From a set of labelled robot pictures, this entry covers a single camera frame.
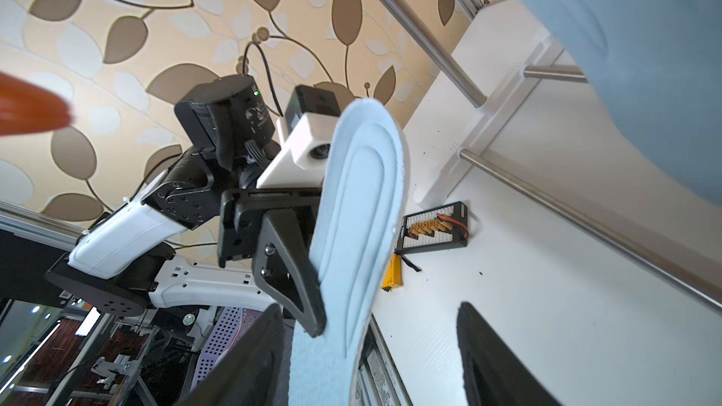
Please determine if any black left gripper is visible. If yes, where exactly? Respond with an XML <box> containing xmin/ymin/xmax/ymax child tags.
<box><xmin>217</xmin><ymin>188</ymin><xmax>326</xmax><ymax>338</ymax></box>

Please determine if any light blue insole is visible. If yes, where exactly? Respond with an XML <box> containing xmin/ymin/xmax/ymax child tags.
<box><xmin>288</xmin><ymin>99</ymin><xmax>408</xmax><ymax>405</ymax></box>
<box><xmin>520</xmin><ymin>0</ymin><xmax>721</xmax><ymax>204</ymax></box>

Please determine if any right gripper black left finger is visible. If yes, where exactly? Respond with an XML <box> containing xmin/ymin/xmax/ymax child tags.
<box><xmin>179</xmin><ymin>304</ymin><xmax>285</xmax><ymax>406</ymax></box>

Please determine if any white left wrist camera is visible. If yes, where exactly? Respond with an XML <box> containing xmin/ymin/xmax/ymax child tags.
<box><xmin>256</xmin><ymin>85</ymin><xmax>341</xmax><ymax>189</ymax></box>

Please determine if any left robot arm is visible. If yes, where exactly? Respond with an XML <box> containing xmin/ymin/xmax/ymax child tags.
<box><xmin>45</xmin><ymin>74</ymin><xmax>340</xmax><ymax>336</ymax></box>

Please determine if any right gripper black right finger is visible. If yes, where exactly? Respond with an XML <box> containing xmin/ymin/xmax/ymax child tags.
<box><xmin>456</xmin><ymin>302</ymin><xmax>558</xmax><ymax>405</ymax></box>

